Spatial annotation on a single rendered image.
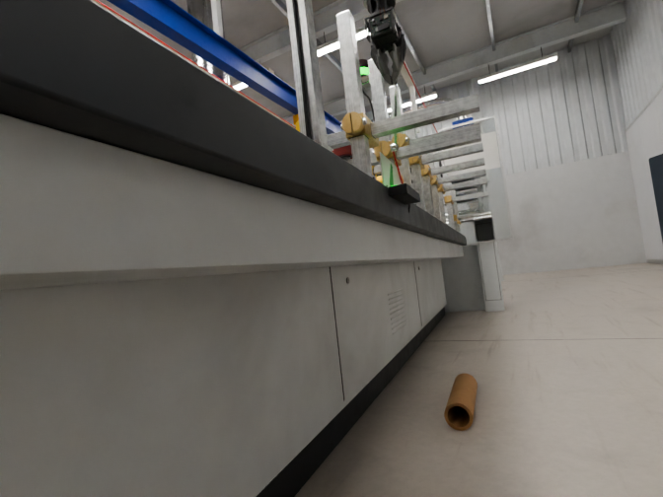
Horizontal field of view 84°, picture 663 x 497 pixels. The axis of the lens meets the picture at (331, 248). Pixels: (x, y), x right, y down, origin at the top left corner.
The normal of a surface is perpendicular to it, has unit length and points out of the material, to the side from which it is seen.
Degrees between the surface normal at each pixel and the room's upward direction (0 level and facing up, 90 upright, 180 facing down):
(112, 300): 90
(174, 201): 90
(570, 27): 90
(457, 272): 90
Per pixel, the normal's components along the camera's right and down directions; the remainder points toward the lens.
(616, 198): -0.46, -0.01
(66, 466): 0.91, -0.13
